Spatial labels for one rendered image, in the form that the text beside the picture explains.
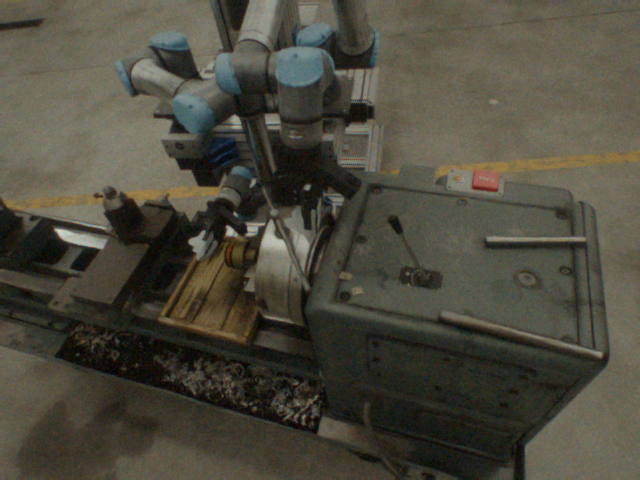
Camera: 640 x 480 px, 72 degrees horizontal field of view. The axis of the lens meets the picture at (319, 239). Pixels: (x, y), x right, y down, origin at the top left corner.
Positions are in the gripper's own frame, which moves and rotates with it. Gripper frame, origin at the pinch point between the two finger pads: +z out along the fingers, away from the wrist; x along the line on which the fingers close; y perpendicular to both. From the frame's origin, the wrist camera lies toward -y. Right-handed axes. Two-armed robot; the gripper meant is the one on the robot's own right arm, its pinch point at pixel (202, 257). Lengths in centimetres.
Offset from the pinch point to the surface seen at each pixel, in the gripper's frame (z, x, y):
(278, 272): 7.2, 11.4, -28.6
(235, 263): 0.7, 1.0, -11.2
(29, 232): -5, -14, 79
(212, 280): -3.7, -19.3, 5.2
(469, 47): -325, -109, -61
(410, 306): 13, 17, -61
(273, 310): 12.2, 1.2, -27.0
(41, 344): 22, -53, 82
